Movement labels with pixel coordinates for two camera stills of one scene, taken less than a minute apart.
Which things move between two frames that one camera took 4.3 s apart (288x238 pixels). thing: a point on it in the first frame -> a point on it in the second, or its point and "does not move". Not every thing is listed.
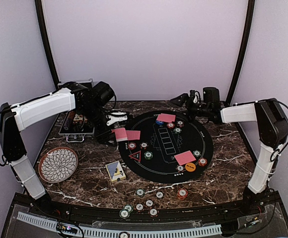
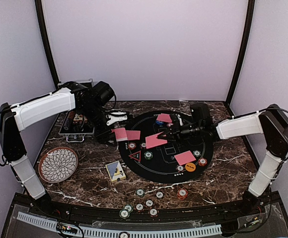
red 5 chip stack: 182,194 does not move
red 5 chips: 131,146 does not move
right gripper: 184,97 -> 175,131
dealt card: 184,157 does not move
